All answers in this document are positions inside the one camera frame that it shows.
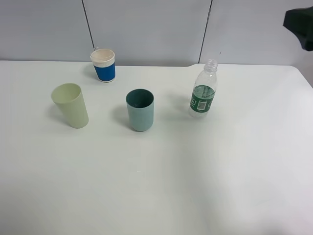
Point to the clear water bottle green label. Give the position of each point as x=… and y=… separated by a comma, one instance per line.
x=204, y=90

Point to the blue white paper cup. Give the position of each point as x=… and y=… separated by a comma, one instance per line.
x=104, y=63

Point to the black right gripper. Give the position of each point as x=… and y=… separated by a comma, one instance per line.
x=300, y=22

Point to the teal plastic cup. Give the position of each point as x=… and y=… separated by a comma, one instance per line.
x=140, y=106

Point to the pale green plastic cup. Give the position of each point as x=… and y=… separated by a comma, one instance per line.
x=69, y=99

